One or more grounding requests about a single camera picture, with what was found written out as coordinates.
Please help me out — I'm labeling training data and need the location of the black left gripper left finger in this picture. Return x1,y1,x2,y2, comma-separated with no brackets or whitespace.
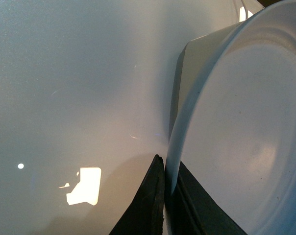
110,155,165,235

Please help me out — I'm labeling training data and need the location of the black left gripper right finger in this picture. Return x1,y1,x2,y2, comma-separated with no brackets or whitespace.
165,163,246,235

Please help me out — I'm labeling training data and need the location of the white round plate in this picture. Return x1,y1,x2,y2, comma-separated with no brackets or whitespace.
166,0,296,235

